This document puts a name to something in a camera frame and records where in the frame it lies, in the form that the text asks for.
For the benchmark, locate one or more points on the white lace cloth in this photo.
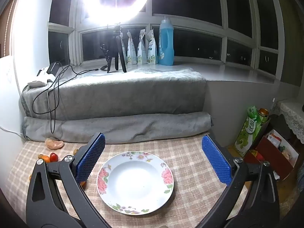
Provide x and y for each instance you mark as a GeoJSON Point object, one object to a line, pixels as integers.
{"type": "Point", "coordinates": [292, 114]}

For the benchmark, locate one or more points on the white refill pouch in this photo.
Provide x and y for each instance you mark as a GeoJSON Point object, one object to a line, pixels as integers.
{"type": "Point", "coordinates": [152, 52]}
{"type": "Point", "coordinates": [131, 52]}
{"type": "Point", "coordinates": [123, 52]}
{"type": "Point", "coordinates": [142, 52]}

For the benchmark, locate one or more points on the blue detergent bottle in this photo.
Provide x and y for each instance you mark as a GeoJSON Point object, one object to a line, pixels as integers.
{"type": "Point", "coordinates": [166, 42]}

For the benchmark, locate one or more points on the red cardboard box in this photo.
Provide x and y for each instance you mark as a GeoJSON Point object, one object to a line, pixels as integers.
{"type": "Point", "coordinates": [273, 159]}

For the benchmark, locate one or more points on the beige checkered tablecloth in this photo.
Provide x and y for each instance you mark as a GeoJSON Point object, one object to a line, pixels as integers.
{"type": "Point", "coordinates": [185, 152]}

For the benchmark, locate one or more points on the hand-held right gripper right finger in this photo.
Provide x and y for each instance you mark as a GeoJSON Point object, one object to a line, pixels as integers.
{"type": "Point", "coordinates": [217, 162]}

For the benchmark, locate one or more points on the green cardboard carton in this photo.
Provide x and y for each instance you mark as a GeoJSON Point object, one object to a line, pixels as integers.
{"type": "Point", "coordinates": [245, 137]}

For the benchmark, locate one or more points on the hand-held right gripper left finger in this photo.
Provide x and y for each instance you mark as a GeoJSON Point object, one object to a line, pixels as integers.
{"type": "Point", "coordinates": [91, 156]}

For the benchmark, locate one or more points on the black tripod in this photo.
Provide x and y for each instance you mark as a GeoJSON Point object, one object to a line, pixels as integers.
{"type": "Point", "coordinates": [116, 49]}

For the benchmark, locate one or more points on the green snack packet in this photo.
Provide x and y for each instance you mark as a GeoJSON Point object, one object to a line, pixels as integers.
{"type": "Point", "coordinates": [253, 114]}

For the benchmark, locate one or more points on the white window frame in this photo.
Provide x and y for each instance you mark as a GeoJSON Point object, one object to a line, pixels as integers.
{"type": "Point", "coordinates": [76, 42]}

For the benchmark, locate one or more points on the red cherry tomato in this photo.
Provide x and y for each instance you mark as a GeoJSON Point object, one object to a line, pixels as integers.
{"type": "Point", "coordinates": [53, 156]}

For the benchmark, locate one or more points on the draped grey blanket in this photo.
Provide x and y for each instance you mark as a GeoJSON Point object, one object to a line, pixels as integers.
{"type": "Point", "coordinates": [118, 95]}

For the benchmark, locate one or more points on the round brown fruit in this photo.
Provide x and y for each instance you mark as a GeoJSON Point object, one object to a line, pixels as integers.
{"type": "Point", "coordinates": [75, 152]}

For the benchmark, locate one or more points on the black power adapter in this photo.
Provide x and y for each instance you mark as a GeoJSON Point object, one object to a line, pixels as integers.
{"type": "Point", "coordinates": [54, 67]}

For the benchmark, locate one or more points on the floral white plate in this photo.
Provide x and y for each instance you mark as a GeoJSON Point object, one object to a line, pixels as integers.
{"type": "Point", "coordinates": [135, 182]}

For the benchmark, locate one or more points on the plastic bag of oranges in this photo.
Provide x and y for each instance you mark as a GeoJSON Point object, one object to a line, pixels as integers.
{"type": "Point", "coordinates": [54, 144]}

